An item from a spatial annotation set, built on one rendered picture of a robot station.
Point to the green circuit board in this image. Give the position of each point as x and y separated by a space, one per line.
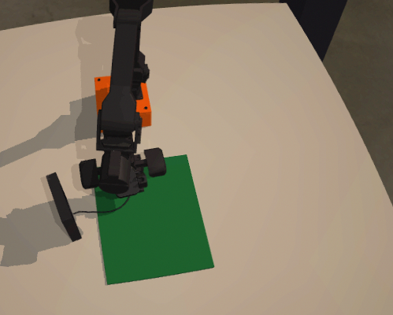
158 232

